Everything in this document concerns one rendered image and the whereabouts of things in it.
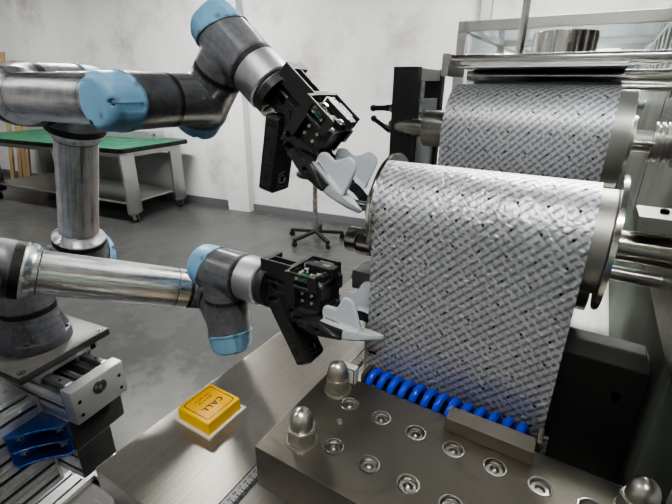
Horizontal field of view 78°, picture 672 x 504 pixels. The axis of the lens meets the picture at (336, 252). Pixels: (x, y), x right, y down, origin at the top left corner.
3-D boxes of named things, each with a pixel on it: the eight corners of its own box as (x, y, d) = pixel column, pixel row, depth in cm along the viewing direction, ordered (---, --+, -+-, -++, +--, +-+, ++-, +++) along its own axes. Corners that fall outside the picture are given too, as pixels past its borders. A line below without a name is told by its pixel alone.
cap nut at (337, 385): (333, 376, 58) (333, 349, 56) (356, 386, 56) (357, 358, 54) (318, 392, 55) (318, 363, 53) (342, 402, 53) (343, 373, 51)
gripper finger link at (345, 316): (372, 314, 51) (317, 291, 56) (370, 354, 53) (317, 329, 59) (386, 305, 53) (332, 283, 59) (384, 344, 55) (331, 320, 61)
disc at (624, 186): (592, 279, 54) (622, 164, 48) (596, 280, 53) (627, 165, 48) (587, 333, 42) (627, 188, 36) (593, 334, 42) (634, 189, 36)
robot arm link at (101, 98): (-64, 58, 71) (102, 49, 47) (10, 62, 80) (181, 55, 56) (-42, 128, 75) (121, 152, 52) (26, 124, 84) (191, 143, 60)
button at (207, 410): (211, 393, 73) (210, 382, 72) (241, 409, 70) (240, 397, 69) (178, 418, 67) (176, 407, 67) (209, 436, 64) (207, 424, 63)
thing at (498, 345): (367, 368, 61) (373, 251, 54) (542, 434, 50) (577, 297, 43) (365, 370, 61) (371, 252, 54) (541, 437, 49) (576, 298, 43)
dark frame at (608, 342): (398, 381, 77) (406, 283, 69) (606, 460, 61) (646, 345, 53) (380, 405, 71) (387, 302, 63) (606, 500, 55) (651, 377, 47)
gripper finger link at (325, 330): (334, 335, 54) (288, 312, 60) (334, 345, 55) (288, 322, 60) (356, 321, 58) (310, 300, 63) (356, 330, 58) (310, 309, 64)
